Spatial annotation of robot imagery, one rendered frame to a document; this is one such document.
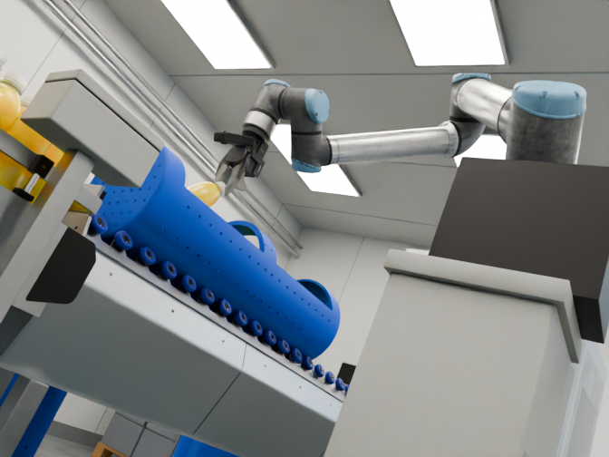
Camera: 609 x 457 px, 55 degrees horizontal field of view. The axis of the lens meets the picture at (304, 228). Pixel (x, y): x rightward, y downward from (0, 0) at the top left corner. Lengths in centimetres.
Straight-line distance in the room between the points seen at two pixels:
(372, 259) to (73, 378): 610
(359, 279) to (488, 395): 626
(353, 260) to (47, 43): 422
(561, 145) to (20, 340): 116
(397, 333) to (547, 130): 55
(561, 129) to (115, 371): 110
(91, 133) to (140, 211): 37
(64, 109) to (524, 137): 90
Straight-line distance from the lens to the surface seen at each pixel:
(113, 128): 105
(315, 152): 166
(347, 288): 722
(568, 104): 133
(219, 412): 168
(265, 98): 170
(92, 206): 118
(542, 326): 101
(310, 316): 182
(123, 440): 551
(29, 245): 102
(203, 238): 145
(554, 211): 116
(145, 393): 150
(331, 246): 759
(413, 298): 107
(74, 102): 101
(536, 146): 133
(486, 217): 118
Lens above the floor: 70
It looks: 20 degrees up
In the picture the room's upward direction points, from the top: 23 degrees clockwise
